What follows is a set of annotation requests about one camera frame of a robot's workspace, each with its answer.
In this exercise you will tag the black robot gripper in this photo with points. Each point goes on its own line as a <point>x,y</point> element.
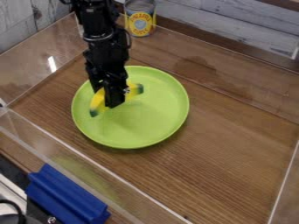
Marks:
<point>107,56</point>

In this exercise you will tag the yellow toy banana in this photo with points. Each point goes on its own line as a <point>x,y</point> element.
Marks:
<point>98,102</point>

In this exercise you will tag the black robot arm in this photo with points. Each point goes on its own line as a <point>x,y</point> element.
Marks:
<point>98,17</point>

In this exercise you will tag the green round plate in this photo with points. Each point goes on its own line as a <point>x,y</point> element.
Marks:
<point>144,120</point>

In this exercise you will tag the yellow labelled tin can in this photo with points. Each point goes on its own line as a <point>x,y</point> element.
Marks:
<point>140,17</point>

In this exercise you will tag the blue plastic clamp block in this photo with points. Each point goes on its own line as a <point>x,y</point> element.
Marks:
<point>64,199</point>

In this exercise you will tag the clear acrylic tray wall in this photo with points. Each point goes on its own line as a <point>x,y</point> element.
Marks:
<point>226,170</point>

